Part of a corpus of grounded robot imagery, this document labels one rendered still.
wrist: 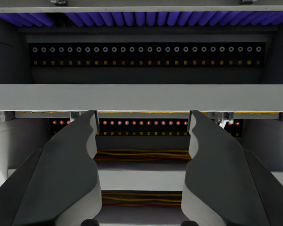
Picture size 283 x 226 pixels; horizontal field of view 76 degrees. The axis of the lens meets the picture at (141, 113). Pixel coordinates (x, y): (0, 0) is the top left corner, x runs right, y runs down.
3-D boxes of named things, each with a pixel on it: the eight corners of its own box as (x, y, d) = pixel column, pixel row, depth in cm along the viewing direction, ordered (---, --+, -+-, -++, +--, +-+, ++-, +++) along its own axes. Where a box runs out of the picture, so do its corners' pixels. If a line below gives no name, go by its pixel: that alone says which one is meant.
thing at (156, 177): (7, 169, 40) (12, 227, 42) (286, 172, 39) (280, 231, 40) (53, 143, 60) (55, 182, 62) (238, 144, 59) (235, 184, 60)
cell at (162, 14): (156, 16, 36) (158, 0, 30) (165, 16, 36) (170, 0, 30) (156, 26, 36) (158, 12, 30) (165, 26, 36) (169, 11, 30)
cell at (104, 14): (105, 16, 36) (96, 0, 30) (114, 16, 36) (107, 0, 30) (105, 26, 37) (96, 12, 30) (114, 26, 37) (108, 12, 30)
